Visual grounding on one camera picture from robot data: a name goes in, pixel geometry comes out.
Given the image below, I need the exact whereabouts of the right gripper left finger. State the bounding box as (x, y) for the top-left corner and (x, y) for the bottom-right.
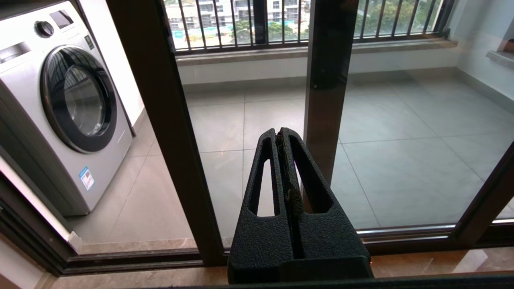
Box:
(227, 128), (294, 284)

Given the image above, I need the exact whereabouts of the white front-load washing machine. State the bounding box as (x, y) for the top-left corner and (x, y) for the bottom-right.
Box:
(0, 0), (135, 217)

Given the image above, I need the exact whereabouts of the short marble window sill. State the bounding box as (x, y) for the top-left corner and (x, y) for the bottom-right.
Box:
(486, 49), (514, 68)

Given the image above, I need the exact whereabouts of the long marble window sill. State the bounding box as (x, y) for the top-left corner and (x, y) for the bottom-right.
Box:
(175, 37), (459, 67)

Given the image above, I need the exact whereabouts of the dark framed balcony window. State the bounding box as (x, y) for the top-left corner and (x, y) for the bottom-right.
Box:
(253, 0), (269, 45)

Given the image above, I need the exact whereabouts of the long black balcony railing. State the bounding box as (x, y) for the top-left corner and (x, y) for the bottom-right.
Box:
(164, 0), (457, 55)

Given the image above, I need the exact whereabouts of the dark framed sliding glass door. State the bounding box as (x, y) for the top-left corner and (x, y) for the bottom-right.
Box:
(105, 0), (514, 267)

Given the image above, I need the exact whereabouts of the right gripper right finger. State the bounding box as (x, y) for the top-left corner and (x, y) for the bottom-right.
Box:
(280, 127), (371, 261)

